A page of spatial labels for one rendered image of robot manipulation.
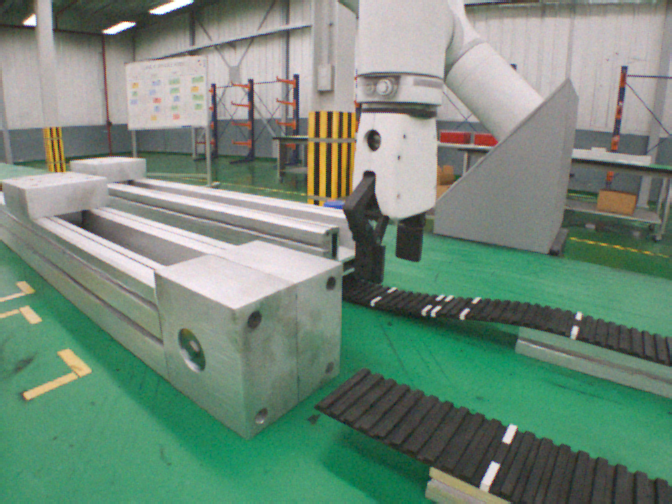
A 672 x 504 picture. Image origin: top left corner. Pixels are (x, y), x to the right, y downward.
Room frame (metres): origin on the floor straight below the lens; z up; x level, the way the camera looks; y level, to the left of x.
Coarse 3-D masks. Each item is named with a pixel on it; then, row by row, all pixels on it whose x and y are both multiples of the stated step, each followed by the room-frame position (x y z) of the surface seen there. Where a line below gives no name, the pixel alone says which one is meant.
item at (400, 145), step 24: (360, 120) 0.39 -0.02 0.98; (384, 120) 0.37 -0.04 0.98; (408, 120) 0.37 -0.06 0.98; (432, 120) 0.42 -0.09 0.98; (360, 144) 0.38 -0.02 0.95; (384, 144) 0.36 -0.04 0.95; (408, 144) 0.37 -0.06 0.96; (432, 144) 0.41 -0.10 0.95; (360, 168) 0.38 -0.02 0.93; (384, 168) 0.36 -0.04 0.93; (408, 168) 0.37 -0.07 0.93; (432, 168) 0.42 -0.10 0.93; (384, 192) 0.36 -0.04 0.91; (408, 192) 0.37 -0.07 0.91; (432, 192) 0.42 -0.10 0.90; (408, 216) 0.38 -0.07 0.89
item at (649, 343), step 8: (640, 336) 0.27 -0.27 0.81; (648, 336) 0.27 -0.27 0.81; (656, 336) 0.27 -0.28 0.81; (648, 344) 0.25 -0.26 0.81; (656, 344) 0.25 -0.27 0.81; (648, 352) 0.24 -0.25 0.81; (656, 352) 0.24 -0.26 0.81; (664, 352) 0.24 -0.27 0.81; (648, 360) 0.24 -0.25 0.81; (656, 360) 0.23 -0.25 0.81; (664, 360) 0.23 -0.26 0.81
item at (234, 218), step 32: (128, 192) 0.66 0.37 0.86; (160, 192) 0.63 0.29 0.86; (192, 192) 0.66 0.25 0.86; (224, 192) 0.63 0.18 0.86; (192, 224) 0.54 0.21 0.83; (224, 224) 0.52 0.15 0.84; (256, 224) 0.46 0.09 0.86; (288, 224) 0.43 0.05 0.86; (320, 224) 0.43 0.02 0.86; (320, 256) 0.40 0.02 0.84; (352, 256) 0.44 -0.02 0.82
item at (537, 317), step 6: (534, 306) 0.33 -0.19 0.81; (540, 306) 0.33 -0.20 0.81; (546, 306) 0.33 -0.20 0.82; (528, 312) 0.32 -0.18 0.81; (534, 312) 0.32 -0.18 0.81; (540, 312) 0.32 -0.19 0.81; (546, 312) 0.32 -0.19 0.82; (528, 318) 0.31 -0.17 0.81; (534, 318) 0.31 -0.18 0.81; (540, 318) 0.30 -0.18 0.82; (546, 318) 0.31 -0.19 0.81; (522, 324) 0.30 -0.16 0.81; (528, 324) 0.30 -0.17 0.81; (534, 324) 0.30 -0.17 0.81; (540, 324) 0.29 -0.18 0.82; (540, 330) 0.29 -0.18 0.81
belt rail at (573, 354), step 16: (528, 336) 0.30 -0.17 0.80; (544, 336) 0.29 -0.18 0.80; (560, 336) 0.28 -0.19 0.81; (528, 352) 0.30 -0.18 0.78; (544, 352) 0.29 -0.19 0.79; (560, 352) 0.29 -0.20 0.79; (576, 352) 0.28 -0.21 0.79; (592, 352) 0.27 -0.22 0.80; (608, 352) 0.26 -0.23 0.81; (576, 368) 0.27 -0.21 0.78; (592, 368) 0.26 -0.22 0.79; (608, 368) 0.26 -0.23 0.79; (624, 368) 0.25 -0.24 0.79; (640, 368) 0.24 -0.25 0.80; (656, 368) 0.24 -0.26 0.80; (624, 384) 0.25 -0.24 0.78; (640, 384) 0.24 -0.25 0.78; (656, 384) 0.23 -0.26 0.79
